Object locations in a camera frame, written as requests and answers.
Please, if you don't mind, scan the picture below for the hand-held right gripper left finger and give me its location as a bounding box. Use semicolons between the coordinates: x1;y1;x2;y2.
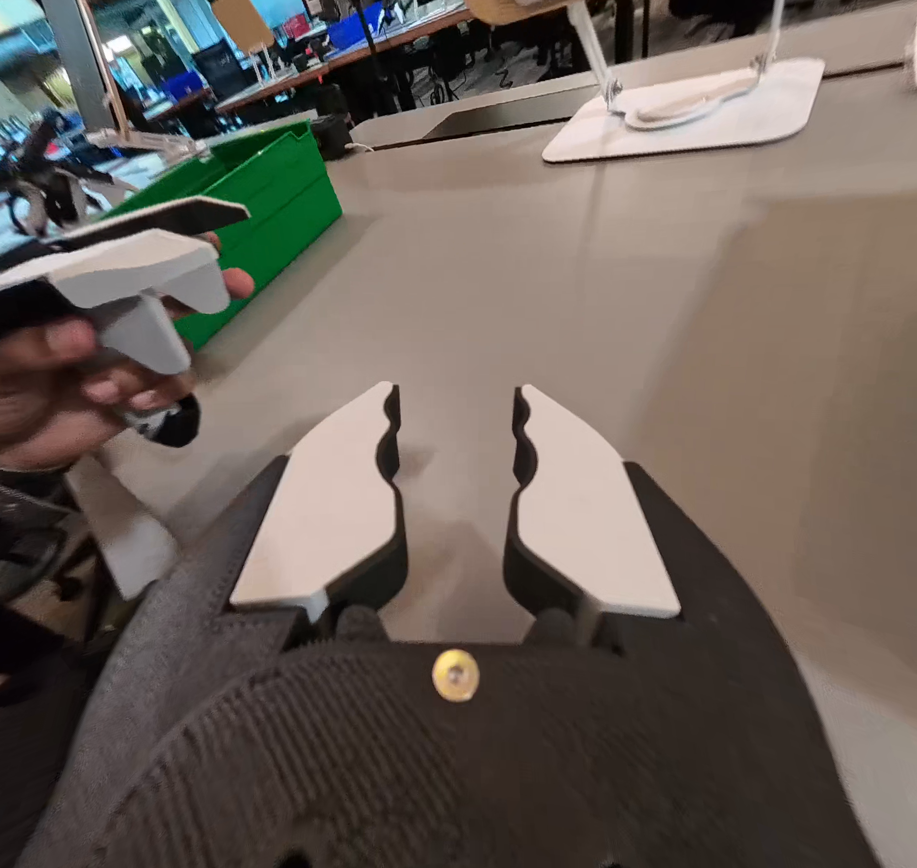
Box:
229;382;408;623

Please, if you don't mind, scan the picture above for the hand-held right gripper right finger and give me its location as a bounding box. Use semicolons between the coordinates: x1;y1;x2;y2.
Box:
503;384;682;644

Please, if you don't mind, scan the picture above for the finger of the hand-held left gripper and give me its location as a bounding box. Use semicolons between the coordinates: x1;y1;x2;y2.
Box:
0;230;232;376
39;196;253;254

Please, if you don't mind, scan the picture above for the green plastic box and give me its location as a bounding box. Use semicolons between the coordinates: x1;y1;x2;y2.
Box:
107;121;343;352

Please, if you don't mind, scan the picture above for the person's left hand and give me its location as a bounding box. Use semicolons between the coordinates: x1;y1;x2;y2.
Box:
0;269;256;471

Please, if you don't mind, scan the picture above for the black and white tool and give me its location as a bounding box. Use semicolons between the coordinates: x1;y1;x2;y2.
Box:
0;119;137;238

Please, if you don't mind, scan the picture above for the grey pillar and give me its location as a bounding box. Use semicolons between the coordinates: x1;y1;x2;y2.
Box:
25;0;119;134

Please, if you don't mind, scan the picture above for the blue plastic bin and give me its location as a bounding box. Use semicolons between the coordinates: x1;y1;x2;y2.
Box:
326;11;385;50

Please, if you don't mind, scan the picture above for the long wooden table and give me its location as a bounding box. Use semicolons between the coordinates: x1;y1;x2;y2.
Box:
215;1;477;117

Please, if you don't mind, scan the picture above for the closed laptop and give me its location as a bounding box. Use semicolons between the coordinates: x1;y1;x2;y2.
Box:
426;97;596;139

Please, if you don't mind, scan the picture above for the white rounded tray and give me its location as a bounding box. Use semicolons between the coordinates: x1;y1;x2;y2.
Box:
542;57;826;164

